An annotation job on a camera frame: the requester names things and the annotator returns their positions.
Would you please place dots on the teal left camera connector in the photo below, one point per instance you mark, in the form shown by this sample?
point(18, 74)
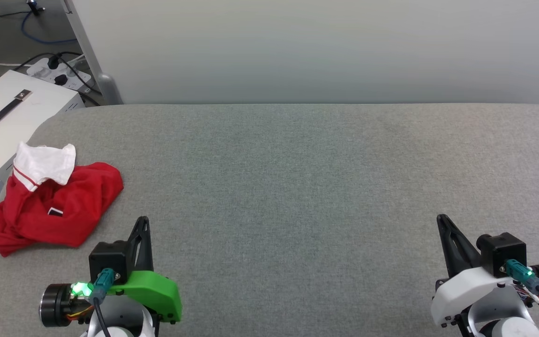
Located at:
point(105, 281)

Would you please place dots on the teal camera connector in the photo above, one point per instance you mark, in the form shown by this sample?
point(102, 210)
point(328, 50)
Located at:
point(518, 271)
point(105, 281)

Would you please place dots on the teal right camera connector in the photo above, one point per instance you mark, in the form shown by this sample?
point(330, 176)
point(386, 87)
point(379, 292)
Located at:
point(518, 271)

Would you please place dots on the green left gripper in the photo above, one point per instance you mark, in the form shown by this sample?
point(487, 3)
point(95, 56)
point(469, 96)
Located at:
point(157, 292)

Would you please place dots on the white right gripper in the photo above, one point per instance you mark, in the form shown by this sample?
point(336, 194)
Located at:
point(461, 292)

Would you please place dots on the white equipment case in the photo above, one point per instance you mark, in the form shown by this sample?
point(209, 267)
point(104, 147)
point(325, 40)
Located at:
point(49, 100)

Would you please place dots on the red and white jersey shirt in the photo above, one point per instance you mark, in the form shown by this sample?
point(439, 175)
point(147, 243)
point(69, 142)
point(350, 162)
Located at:
point(63, 201)

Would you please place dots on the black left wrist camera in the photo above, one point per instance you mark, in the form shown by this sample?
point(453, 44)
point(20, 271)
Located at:
point(108, 257)

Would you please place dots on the grey metal table frame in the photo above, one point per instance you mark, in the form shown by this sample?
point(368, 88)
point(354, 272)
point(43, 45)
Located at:
point(92, 51)

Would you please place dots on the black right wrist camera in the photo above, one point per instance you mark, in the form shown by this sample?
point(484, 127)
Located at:
point(501, 250)

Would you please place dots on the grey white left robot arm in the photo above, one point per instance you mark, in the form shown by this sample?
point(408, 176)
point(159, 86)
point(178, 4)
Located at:
point(56, 304)

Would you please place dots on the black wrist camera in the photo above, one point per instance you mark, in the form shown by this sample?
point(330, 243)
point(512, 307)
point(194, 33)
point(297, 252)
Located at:
point(108, 257)
point(501, 250)

